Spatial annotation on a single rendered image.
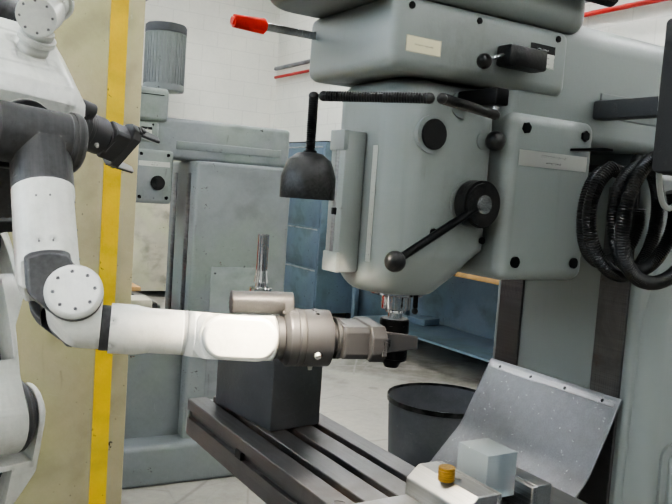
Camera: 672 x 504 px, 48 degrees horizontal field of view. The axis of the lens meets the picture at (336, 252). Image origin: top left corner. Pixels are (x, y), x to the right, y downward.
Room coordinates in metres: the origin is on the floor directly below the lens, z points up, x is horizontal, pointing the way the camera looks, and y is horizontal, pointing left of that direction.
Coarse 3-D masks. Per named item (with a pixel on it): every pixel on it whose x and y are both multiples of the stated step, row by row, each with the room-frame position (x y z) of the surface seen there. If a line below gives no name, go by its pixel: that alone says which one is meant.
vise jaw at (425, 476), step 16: (432, 464) 1.02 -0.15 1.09; (416, 480) 0.99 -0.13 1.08; (432, 480) 0.98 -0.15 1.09; (464, 480) 0.97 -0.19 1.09; (416, 496) 0.99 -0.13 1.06; (432, 496) 0.96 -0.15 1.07; (448, 496) 0.94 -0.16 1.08; (464, 496) 0.93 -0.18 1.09; (480, 496) 0.92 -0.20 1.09; (496, 496) 0.93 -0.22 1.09
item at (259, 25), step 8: (232, 16) 1.14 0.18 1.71; (240, 16) 1.14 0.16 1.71; (248, 16) 1.15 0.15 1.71; (232, 24) 1.14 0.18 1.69; (240, 24) 1.14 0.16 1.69; (248, 24) 1.15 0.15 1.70; (256, 24) 1.15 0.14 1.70; (264, 24) 1.16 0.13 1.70; (272, 24) 1.18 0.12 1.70; (256, 32) 1.17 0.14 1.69; (264, 32) 1.17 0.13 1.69; (280, 32) 1.18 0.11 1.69; (288, 32) 1.19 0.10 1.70; (296, 32) 1.20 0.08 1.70; (304, 32) 1.20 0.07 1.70; (312, 32) 1.21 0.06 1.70
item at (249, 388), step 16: (224, 368) 1.59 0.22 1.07; (240, 368) 1.54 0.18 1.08; (256, 368) 1.49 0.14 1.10; (272, 368) 1.44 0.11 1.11; (288, 368) 1.46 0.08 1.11; (304, 368) 1.49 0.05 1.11; (320, 368) 1.51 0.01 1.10; (224, 384) 1.59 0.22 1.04; (240, 384) 1.53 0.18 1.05; (256, 384) 1.49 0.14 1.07; (272, 384) 1.44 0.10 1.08; (288, 384) 1.46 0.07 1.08; (304, 384) 1.49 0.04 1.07; (320, 384) 1.51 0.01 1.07; (224, 400) 1.58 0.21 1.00; (240, 400) 1.53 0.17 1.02; (256, 400) 1.48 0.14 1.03; (272, 400) 1.44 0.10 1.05; (288, 400) 1.47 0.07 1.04; (304, 400) 1.49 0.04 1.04; (256, 416) 1.48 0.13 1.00; (272, 416) 1.44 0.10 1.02; (288, 416) 1.47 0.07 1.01; (304, 416) 1.49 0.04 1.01
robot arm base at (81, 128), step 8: (0, 112) 1.10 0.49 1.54; (72, 112) 1.21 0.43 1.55; (0, 120) 1.10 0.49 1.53; (80, 120) 1.19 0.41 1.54; (80, 128) 1.18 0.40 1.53; (80, 136) 1.17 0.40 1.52; (88, 136) 1.19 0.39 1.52; (80, 144) 1.17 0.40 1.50; (80, 152) 1.17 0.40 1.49; (72, 160) 1.18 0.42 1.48; (80, 160) 1.18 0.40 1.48; (8, 168) 1.19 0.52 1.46
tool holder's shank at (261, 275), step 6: (258, 234) 1.60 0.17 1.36; (264, 234) 1.61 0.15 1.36; (258, 240) 1.60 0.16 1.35; (264, 240) 1.59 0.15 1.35; (258, 246) 1.60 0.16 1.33; (264, 246) 1.59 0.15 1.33; (258, 252) 1.59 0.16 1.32; (264, 252) 1.59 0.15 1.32; (258, 258) 1.59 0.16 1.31; (264, 258) 1.59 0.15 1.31; (258, 264) 1.59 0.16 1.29; (264, 264) 1.59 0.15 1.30; (258, 270) 1.59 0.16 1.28; (264, 270) 1.59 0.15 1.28; (258, 276) 1.59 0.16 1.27; (264, 276) 1.59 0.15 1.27; (258, 282) 1.59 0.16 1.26; (264, 282) 1.59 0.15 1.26
